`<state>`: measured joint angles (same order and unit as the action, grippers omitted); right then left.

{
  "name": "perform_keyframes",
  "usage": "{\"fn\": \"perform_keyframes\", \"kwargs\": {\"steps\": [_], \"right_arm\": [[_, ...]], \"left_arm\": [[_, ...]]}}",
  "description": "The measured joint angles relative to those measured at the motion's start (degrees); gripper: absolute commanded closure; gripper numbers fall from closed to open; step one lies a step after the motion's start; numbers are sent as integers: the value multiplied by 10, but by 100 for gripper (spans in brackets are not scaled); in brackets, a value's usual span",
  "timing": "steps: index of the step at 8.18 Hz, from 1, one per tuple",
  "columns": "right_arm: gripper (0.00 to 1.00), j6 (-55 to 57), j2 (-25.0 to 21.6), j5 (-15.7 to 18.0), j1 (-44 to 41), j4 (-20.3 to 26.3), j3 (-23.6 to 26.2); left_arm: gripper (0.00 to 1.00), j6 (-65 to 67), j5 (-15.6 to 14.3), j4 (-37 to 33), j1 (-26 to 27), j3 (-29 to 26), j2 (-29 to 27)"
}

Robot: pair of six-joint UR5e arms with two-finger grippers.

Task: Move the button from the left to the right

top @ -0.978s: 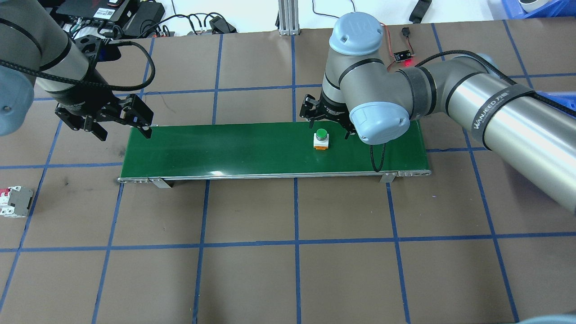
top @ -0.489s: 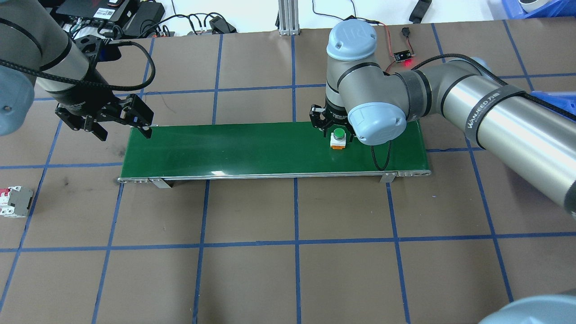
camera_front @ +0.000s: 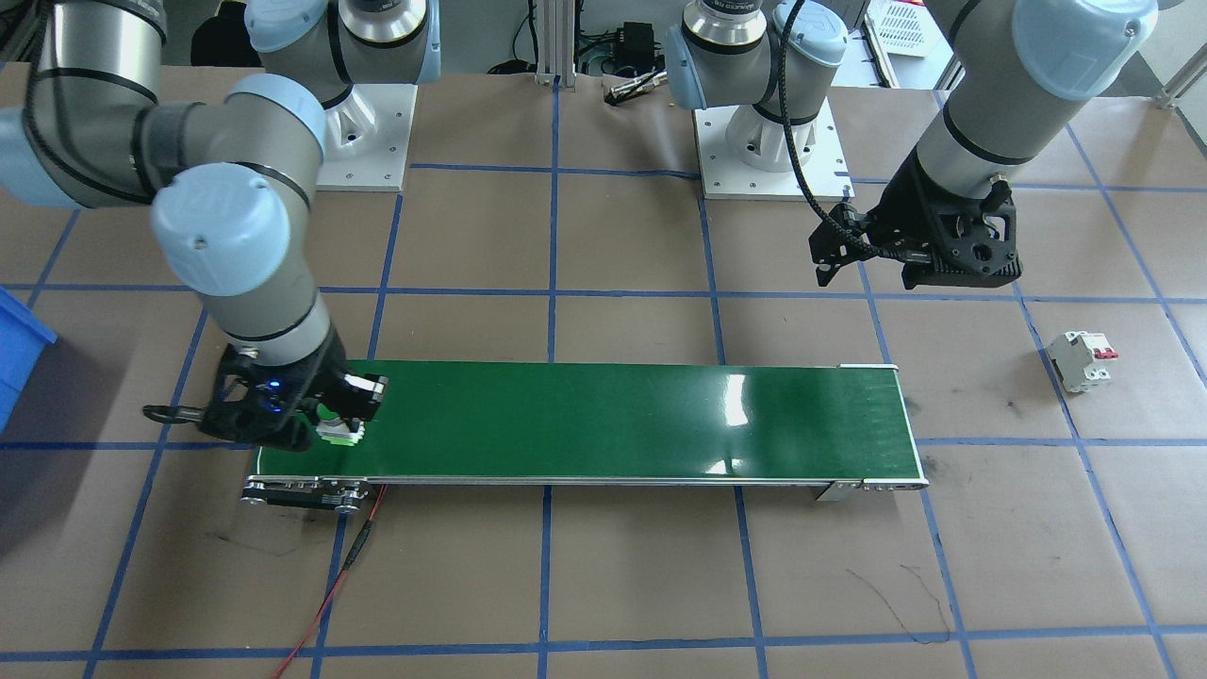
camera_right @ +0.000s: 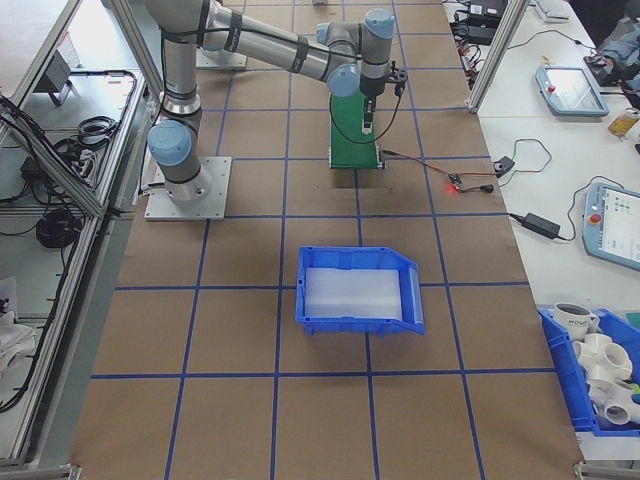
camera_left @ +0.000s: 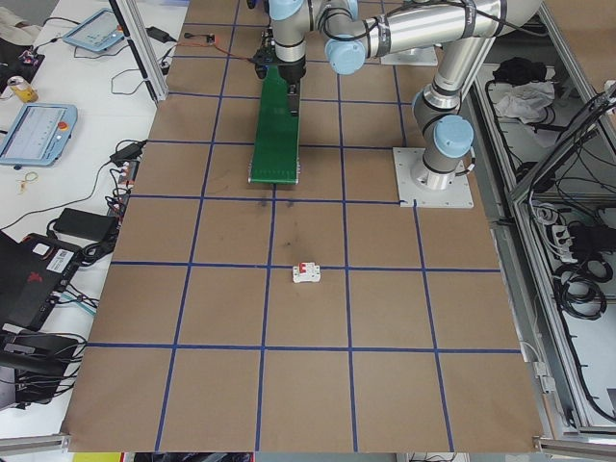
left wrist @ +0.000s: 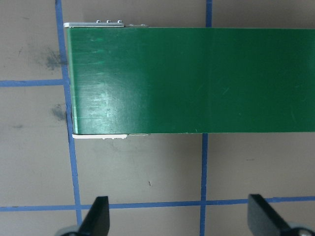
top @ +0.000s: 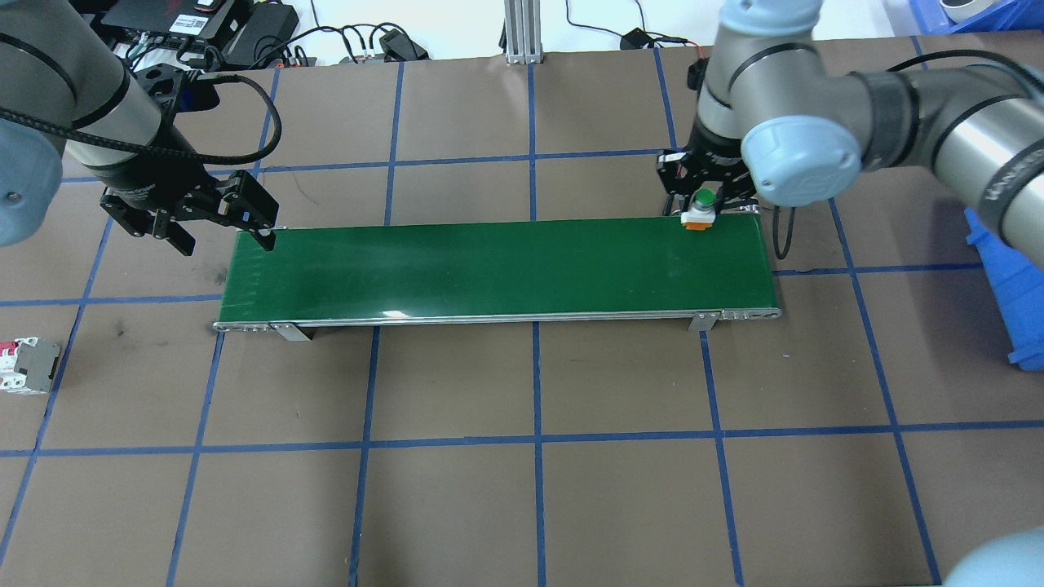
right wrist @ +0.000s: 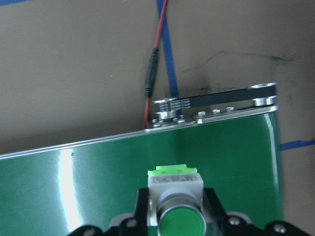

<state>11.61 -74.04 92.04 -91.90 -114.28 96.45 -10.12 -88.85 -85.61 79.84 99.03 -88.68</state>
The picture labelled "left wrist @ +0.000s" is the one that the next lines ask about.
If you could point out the green belt conveyor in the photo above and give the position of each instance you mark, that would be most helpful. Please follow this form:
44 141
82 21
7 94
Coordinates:
192 81

